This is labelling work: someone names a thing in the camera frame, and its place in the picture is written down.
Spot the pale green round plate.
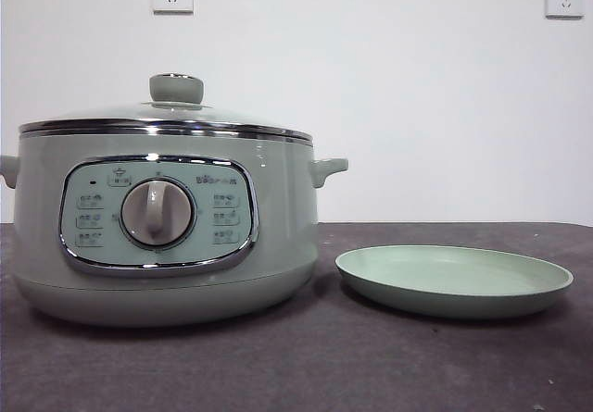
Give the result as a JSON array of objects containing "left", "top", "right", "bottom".
[{"left": 334, "top": 243, "right": 574, "bottom": 319}]

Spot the glass lid with green knob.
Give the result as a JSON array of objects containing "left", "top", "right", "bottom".
[{"left": 19, "top": 73, "right": 312, "bottom": 143}]

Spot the pale green electric steamer pot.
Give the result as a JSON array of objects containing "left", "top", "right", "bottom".
[{"left": 0, "top": 124, "right": 349, "bottom": 329}]

